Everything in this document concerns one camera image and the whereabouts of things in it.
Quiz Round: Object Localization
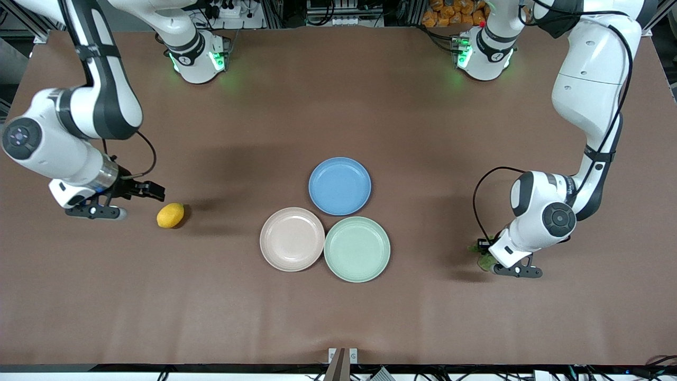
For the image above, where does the blue plate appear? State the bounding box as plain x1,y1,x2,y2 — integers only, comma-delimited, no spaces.
308,157,372,216

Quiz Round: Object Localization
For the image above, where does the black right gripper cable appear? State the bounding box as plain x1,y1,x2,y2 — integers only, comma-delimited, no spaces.
103,130,158,179

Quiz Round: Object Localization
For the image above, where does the pile of orange items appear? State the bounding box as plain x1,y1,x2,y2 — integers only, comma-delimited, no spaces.
422,0,488,28

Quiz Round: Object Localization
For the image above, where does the green lettuce leaf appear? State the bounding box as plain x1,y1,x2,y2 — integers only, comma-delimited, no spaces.
468,238,499,272

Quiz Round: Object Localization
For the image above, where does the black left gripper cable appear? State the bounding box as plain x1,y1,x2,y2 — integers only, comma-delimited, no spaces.
472,166,528,245

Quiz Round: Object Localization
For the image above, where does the pale pink plate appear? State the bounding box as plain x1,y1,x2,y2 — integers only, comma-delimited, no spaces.
259,207,326,273

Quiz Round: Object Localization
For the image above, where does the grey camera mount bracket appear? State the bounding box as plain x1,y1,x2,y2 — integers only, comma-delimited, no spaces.
328,348,359,381

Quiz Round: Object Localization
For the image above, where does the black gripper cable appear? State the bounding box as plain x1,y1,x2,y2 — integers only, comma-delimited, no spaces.
103,130,158,179
472,166,528,245

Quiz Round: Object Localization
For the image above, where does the pale green plate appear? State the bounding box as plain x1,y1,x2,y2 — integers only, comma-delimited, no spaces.
324,216,391,283

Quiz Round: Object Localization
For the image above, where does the white power strip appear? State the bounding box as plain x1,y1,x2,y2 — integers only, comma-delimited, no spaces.
204,0,265,30

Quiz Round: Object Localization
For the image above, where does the yellow lemon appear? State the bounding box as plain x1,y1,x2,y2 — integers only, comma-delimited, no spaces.
157,203,185,229

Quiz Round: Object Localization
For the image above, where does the grey electronics rack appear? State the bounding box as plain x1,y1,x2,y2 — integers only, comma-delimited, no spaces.
306,0,385,27

